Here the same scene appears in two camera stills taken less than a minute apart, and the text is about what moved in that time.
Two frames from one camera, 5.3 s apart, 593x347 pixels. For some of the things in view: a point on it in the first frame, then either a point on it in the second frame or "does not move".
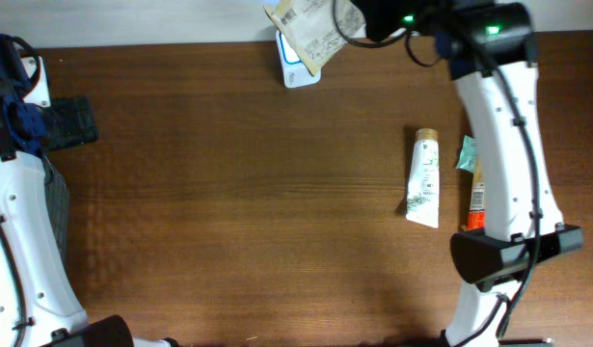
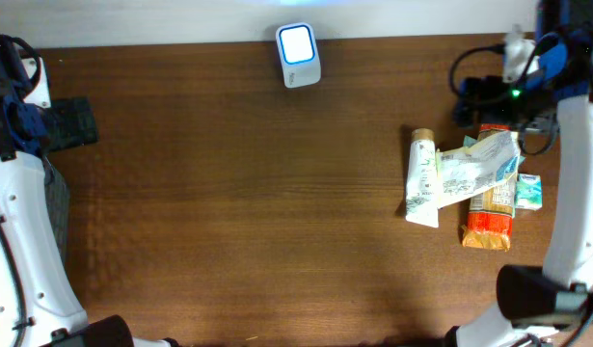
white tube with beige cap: [423, 203] does not move
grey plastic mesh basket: [58, 196] does not move
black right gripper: [378, 17] -> [470, 99]
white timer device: [294, 71] does not move
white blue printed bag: [309, 26] -> [484, 170]
